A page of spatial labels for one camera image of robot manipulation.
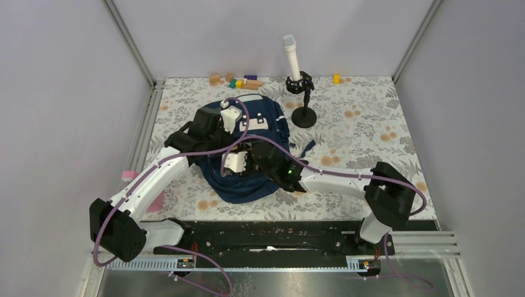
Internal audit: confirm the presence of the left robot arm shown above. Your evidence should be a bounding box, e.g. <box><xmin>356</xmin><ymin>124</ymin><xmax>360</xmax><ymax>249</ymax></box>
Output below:
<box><xmin>89</xmin><ymin>107</ymin><xmax>242</xmax><ymax>267</ymax></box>

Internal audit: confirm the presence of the round wooden block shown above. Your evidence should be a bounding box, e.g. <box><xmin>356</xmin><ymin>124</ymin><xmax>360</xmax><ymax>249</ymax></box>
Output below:
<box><xmin>225</xmin><ymin>72</ymin><xmax>235</xmax><ymax>83</ymax></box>

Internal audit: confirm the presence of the black microphone stand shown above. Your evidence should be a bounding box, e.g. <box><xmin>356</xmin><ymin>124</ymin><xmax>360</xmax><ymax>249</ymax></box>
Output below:
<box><xmin>285</xmin><ymin>71</ymin><xmax>317</xmax><ymax>129</ymax></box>

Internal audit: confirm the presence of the teal toy block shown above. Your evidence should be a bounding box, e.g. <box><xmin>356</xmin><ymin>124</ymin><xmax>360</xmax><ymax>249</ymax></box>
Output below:
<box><xmin>228</xmin><ymin>80</ymin><xmax>238</xmax><ymax>89</ymax></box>

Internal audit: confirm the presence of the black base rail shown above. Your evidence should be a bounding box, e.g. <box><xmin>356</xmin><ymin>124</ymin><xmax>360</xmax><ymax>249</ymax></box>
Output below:
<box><xmin>177</xmin><ymin>220</ymin><xmax>396</xmax><ymax>269</ymax></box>

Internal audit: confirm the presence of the white microphone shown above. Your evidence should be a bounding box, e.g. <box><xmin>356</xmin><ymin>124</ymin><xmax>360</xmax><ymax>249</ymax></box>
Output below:
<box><xmin>282</xmin><ymin>35</ymin><xmax>302</xmax><ymax>81</ymax></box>

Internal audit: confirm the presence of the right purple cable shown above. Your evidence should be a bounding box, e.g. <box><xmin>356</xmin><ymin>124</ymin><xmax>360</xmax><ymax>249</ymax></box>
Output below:
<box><xmin>220</xmin><ymin>134</ymin><xmax>436</xmax><ymax>292</ymax></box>

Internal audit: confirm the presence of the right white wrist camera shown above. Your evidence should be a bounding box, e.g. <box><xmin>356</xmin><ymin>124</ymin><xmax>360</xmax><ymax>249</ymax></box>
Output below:
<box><xmin>222</xmin><ymin>152</ymin><xmax>248</xmax><ymax>173</ymax></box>

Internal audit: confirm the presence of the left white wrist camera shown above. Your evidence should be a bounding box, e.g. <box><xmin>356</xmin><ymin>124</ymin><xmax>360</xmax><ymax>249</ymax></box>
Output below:
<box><xmin>220</xmin><ymin>100</ymin><xmax>243</xmax><ymax>134</ymax></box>

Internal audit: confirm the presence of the long tan wooden block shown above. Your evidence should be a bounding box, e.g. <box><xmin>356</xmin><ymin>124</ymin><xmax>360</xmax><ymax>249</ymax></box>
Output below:
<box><xmin>241</xmin><ymin>79</ymin><xmax>263</xmax><ymax>90</ymax></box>

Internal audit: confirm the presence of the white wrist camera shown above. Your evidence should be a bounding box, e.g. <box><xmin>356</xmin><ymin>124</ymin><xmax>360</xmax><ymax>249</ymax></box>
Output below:
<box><xmin>222</xmin><ymin>152</ymin><xmax>248</xmax><ymax>173</ymax></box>
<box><xmin>220</xmin><ymin>100</ymin><xmax>243</xmax><ymax>134</ymax></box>

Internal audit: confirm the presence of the navy blue student backpack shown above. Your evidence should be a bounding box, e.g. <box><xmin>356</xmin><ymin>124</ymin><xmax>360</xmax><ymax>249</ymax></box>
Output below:
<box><xmin>196</xmin><ymin>93</ymin><xmax>290</xmax><ymax>204</ymax></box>

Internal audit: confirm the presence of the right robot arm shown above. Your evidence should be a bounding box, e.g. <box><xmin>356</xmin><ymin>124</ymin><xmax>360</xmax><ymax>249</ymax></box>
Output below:
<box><xmin>248</xmin><ymin>141</ymin><xmax>416</xmax><ymax>255</ymax></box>

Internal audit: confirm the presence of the pink box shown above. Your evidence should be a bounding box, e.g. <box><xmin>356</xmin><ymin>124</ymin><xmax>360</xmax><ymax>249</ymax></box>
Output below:
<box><xmin>120</xmin><ymin>171</ymin><xmax>165</xmax><ymax>213</ymax></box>

